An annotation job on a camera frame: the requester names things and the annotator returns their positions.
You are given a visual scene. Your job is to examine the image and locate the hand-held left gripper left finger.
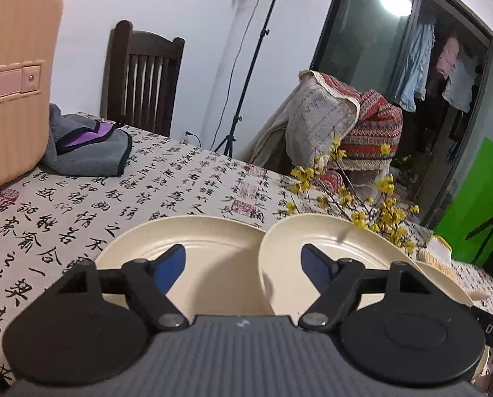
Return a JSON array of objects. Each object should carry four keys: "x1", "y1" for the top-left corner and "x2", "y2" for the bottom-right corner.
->
[{"x1": 58, "y1": 243, "x2": 190, "y2": 332}]

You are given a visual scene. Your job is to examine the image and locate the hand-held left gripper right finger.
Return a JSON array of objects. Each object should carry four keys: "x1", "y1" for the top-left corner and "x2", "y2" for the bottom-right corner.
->
[{"x1": 298, "y1": 243, "x2": 427, "y2": 331}]

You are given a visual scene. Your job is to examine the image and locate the calligraphy print tablecloth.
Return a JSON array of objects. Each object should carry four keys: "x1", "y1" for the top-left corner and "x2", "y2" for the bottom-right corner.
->
[{"x1": 0, "y1": 111, "x2": 493, "y2": 397}]

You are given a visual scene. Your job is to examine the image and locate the yellow flower branch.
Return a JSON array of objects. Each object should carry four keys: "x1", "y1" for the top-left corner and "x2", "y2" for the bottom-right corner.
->
[{"x1": 286, "y1": 136, "x2": 421, "y2": 255}]

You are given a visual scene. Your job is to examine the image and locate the green paper bag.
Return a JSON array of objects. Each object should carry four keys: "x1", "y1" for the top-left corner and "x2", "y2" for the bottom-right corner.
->
[{"x1": 434, "y1": 137, "x2": 493, "y2": 267}]

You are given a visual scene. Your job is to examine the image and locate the grey purple cloth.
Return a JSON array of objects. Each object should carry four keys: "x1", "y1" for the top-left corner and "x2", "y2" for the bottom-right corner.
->
[{"x1": 42, "y1": 103, "x2": 132, "y2": 178}]

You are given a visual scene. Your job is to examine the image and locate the dark wooden chair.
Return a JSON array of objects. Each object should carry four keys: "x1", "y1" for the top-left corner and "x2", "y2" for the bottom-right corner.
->
[{"x1": 100, "y1": 21, "x2": 185, "y2": 138}]

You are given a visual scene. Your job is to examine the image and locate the pink ribbed suitcase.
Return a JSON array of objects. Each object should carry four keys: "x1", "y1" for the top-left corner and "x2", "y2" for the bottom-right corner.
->
[{"x1": 0, "y1": 0, "x2": 64, "y2": 199}]

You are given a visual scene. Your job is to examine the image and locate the hanging blue shirt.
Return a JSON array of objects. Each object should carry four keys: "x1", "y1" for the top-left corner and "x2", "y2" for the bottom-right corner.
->
[{"x1": 393, "y1": 21, "x2": 436, "y2": 113}]

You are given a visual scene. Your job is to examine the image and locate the hanging white garment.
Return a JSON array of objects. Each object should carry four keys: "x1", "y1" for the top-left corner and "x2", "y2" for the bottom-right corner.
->
[{"x1": 443, "y1": 52, "x2": 485, "y2": 112}]

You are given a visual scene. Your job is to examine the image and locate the studio light on tripod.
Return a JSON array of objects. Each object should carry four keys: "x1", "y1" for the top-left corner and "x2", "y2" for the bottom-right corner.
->
[{"x1": 211, "y1": 0, "x2": 299, "y2": 158}]

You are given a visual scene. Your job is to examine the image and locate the dark sliding glass door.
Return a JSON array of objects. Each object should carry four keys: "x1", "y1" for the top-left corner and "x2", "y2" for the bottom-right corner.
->
[{"x1": 310, "y1": 0, "x2": 493, "y2": 232}]

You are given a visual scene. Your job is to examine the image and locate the hanging pink garment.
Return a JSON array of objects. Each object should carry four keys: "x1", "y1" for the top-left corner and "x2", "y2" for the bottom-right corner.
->
[{"x1": 436, "y1": 37, "x2": 460, "y2": 77}]

